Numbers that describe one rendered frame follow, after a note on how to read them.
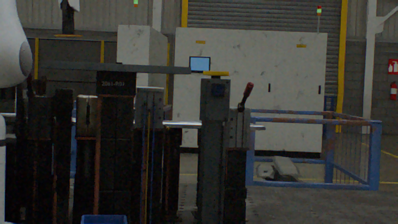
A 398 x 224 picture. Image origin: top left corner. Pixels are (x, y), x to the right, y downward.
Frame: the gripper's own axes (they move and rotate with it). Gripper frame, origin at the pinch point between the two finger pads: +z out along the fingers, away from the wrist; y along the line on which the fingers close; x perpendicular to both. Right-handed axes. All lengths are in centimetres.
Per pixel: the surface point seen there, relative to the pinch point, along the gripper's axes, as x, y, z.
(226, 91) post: -46, -30, 19
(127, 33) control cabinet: 50, 775, -72
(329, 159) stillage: -149, 278, 72
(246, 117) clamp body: -53, -12, 27
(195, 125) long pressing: -38.6, -2.7, 29.7
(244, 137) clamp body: -53, -12, 32
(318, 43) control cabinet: -252, 767, -56
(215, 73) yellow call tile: -43, -30, 14
